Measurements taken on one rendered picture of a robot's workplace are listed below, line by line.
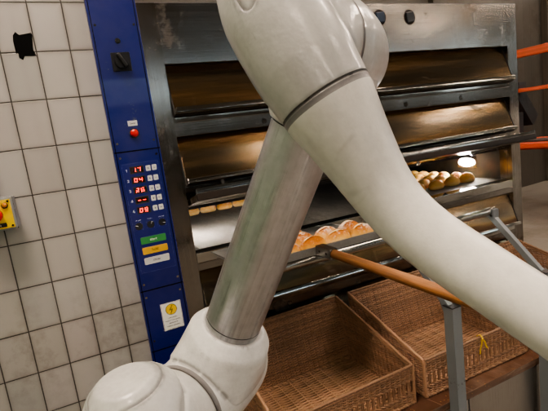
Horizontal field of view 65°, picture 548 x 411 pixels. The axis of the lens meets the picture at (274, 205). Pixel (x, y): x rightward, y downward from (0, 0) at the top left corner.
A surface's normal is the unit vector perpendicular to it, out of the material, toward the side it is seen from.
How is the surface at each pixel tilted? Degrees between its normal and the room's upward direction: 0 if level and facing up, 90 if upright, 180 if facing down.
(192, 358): 71
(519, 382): 90
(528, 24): 90
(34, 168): 90
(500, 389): 90
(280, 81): 102
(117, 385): 6
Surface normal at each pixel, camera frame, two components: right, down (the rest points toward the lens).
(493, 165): -0.90, 0.18
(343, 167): -0.49, 0.43
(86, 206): 0.41, 0.10
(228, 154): 0.35, -0.25
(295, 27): -0.07, -0.06
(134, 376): -0.19, -0.95
